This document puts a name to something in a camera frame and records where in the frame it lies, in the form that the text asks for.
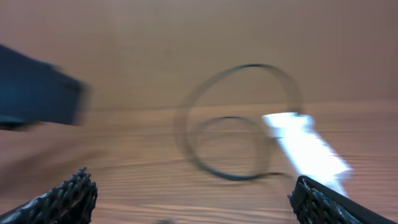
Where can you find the white power strip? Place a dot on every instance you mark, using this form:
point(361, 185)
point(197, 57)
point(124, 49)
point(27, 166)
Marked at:
point(310, 155)

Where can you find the brown cardboard backdrop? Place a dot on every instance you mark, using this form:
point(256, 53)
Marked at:
point(150, 54)

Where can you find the white charger plug adapter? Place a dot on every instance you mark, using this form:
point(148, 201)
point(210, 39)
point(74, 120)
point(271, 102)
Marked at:
point(281, 124)

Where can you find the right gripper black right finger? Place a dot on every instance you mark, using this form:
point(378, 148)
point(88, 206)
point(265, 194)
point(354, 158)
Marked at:
point(313, 202)

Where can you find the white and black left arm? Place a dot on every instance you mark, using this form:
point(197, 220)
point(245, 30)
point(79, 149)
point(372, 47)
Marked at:
point(33, 91)

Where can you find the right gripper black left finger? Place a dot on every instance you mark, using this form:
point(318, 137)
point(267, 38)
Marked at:
point(72, 202)

